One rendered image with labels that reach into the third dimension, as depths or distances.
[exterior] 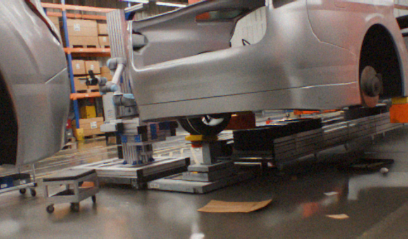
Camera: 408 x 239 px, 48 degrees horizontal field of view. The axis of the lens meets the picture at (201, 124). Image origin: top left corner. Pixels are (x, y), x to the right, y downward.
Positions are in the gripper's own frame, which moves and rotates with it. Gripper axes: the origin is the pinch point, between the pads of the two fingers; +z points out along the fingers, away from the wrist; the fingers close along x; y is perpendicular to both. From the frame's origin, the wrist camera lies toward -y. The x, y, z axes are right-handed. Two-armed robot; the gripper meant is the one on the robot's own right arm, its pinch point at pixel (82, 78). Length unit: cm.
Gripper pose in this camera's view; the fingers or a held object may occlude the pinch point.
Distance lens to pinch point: 488.0
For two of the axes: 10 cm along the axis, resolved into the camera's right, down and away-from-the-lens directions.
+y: -0.1, 9.9, 1.2
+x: -8.9, -0.6, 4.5
